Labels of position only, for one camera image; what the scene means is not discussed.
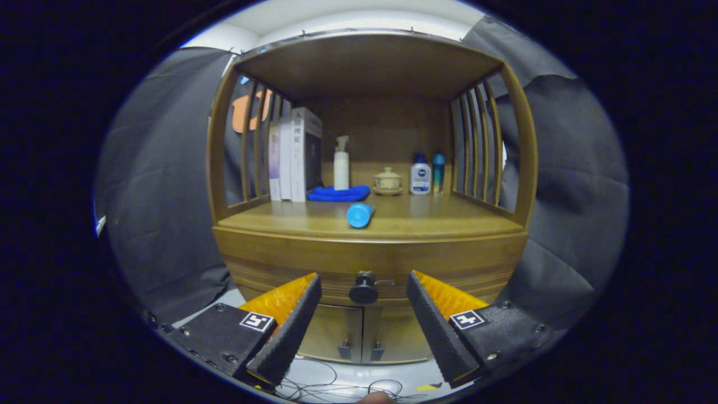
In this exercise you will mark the folded blue cloth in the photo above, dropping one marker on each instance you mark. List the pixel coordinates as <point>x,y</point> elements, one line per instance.
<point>336,194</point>

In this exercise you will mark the blue cylindrical container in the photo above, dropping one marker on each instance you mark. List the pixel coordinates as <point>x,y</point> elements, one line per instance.
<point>359,215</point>

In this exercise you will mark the wooden drawer with black knob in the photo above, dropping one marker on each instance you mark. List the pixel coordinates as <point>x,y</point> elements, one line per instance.
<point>348,258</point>

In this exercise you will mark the thin white book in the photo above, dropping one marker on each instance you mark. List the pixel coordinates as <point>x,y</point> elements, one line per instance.
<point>285,163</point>

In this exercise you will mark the teal slim bottle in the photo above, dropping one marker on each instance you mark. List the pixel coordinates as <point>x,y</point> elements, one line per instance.
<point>438,174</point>

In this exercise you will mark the white side table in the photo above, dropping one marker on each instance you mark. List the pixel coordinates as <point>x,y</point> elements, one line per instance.
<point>100,225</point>

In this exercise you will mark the beige lidded ceramic teacup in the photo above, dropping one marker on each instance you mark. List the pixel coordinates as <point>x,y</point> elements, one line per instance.
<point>387,181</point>

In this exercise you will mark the white pump bottle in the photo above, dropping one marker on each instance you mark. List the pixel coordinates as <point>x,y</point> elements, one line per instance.
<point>341,171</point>

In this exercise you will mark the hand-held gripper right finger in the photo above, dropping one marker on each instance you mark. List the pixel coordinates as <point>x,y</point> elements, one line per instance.
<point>437,331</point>

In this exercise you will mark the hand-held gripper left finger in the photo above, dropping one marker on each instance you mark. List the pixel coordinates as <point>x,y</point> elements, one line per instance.
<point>291,331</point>

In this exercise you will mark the purple spine book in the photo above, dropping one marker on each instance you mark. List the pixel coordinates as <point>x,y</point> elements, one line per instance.
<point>274,163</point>

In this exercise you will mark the black backdrop cloth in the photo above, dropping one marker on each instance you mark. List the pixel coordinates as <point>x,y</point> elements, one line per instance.
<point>162,196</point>

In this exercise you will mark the wooden cabinet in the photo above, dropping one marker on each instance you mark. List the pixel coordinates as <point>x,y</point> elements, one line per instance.
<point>387,134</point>

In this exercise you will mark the white and black book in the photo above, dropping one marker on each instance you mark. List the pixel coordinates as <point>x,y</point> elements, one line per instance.
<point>303,157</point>

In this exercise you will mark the wooden cabinet door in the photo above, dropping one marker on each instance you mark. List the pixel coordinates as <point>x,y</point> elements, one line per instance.
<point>334,331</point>
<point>392,334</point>

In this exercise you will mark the white lotion bottle blue cap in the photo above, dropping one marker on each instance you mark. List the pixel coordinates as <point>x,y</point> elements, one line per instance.
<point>420,178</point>

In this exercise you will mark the wooden countertop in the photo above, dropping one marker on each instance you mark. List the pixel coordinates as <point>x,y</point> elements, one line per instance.
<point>449,216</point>

